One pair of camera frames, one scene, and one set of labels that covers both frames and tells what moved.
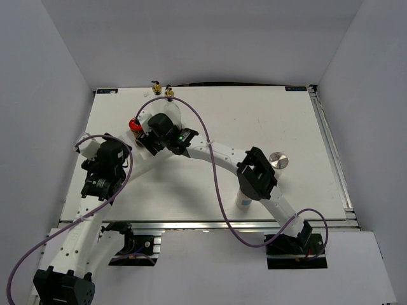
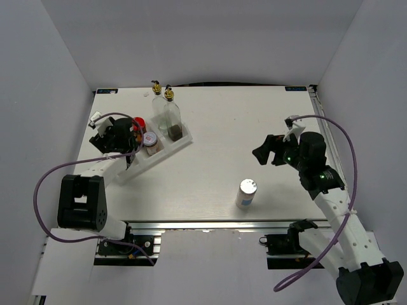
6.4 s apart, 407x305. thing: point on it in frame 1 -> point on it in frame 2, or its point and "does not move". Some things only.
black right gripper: (147, 141) -> (275, 143)
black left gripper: (90, 165) -> (100, 141)
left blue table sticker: (107, 91) does not move
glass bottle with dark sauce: (172, 108) does not move
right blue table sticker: (295, 88) does not move
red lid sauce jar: (135, 128) does not move
